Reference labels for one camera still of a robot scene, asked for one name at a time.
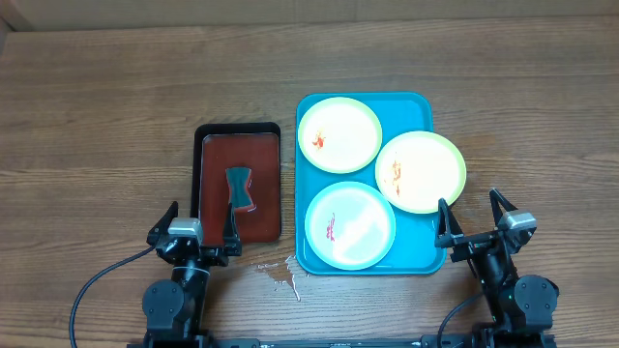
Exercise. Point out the yellow-green plate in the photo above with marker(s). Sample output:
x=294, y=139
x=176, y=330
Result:
x=339, y=135
x=416, y=169

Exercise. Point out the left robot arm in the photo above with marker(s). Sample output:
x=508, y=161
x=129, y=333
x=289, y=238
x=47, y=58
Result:
x=174, y=307

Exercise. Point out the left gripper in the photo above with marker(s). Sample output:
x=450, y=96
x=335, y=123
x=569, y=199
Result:
x=231, y=244

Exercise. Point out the dark teal sponge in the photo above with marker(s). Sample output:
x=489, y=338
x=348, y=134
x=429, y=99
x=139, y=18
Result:
x=239, y=183

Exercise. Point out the teal plastic serving tray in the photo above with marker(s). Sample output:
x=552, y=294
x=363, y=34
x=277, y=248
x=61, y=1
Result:
x=413, y=251

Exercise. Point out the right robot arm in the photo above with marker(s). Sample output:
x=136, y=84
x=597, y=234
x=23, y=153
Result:
x=521, y=307

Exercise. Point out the black tray with red water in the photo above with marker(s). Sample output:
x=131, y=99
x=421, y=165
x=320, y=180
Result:
x=218, y=147

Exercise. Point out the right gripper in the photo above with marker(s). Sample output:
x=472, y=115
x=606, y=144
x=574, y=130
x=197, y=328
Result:
x=452, y=237

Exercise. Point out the light blue plate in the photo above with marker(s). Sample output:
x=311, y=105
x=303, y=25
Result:
x=350, y=226

